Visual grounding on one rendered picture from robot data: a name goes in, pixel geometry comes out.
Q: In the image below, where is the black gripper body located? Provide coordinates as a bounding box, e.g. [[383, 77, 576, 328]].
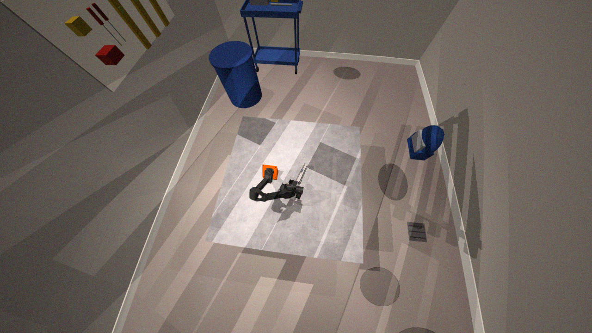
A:
[[280, 184, 301, 199]]

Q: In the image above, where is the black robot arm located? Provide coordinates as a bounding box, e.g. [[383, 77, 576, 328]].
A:
[[249, 168, 304, 202]]

